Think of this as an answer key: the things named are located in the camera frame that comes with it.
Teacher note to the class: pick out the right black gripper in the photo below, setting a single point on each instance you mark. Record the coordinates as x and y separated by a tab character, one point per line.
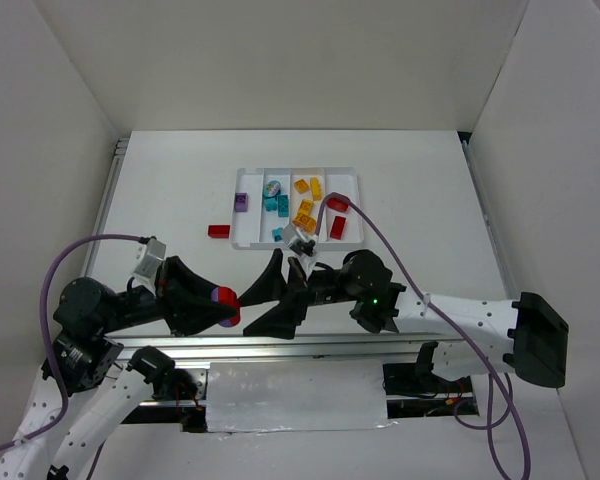
296	293

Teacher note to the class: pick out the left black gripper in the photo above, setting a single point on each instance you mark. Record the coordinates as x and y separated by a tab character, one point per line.
167	292

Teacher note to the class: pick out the purple and red lego stack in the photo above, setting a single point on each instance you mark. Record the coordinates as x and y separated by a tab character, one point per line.
226	296

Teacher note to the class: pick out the yellow butterfly lego brick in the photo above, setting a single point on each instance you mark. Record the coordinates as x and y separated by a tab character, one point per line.
305	222

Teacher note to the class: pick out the purple square lego brick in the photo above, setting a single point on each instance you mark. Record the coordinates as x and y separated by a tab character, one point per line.
241	202

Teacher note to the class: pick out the yellow square lego brick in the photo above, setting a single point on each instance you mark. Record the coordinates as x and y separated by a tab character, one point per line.
301	186

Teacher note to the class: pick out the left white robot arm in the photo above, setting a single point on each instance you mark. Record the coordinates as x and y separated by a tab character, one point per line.
61	430

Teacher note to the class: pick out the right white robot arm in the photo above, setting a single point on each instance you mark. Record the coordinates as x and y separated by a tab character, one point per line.
526	336

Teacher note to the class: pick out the red rectangular lego brick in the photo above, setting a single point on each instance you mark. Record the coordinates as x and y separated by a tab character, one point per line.
218	231

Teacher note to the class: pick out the white divided sorting tray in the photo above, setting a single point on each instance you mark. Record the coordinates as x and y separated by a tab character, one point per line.
252	230

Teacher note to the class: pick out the white foam board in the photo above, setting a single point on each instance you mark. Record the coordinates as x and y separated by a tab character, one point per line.
296	396

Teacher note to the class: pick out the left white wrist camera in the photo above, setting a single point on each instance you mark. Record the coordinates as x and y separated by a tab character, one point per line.
149	260

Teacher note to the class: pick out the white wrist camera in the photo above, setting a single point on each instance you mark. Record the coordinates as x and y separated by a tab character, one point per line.
149	260
302	245

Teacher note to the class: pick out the aluminium frame rail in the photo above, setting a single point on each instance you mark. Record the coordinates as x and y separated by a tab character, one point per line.
207	349

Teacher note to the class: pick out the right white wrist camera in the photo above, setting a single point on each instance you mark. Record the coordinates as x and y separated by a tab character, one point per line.
302	245

